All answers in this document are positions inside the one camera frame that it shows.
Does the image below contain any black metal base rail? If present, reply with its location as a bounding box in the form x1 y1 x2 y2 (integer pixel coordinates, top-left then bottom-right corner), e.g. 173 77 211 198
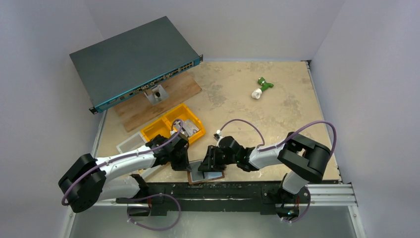
116 181 311 218

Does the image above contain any plywood board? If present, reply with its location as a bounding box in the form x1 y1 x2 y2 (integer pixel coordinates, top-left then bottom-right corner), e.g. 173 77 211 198
112 72 202 132

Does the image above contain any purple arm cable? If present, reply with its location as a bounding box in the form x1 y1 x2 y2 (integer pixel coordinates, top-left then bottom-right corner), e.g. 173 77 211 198
214 119 338 224
61 119 184 232

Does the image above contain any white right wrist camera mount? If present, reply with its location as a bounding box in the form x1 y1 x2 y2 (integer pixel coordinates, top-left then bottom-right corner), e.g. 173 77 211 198
213 129 223 141

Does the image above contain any brown leather card holder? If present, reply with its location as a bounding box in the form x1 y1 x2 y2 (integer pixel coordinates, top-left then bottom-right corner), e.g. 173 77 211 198
187 160 224 184

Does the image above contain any top silver magnetic stripe card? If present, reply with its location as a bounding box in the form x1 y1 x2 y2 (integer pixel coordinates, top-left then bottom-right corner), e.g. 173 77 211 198
181 119 200 137

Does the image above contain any green and white plastic fitting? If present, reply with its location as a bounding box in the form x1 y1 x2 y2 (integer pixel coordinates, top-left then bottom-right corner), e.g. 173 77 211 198
251 77 274 99

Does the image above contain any grey network switch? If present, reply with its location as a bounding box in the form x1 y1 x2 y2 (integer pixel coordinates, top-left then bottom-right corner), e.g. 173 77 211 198
69 16 203 114

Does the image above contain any grey metal bracket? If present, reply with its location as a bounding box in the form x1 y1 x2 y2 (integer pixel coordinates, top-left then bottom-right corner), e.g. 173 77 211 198
144 84 169 105

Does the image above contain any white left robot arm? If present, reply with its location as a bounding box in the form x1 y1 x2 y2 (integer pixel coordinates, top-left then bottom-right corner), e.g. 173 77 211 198
58 134 191 213

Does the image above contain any white bin with gold cards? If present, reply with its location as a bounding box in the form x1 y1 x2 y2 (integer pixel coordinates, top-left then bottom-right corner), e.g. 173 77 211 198
116 132 163 179

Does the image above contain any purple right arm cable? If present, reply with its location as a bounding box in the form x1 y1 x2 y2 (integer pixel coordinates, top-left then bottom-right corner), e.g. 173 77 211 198
214 119 338 224

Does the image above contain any yellow bin with silver cards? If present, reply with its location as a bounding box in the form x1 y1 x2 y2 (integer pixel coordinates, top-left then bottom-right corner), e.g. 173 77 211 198
163 103 206 144

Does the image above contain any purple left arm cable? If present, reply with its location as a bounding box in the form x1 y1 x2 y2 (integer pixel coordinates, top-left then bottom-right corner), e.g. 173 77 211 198
61 119 184 232

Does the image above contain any yellow bin with black cards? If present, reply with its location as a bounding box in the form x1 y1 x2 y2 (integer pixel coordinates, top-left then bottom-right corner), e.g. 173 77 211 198
140 117 171 142

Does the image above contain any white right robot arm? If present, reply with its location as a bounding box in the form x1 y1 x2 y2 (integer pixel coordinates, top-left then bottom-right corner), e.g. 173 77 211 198
198 132 332 194

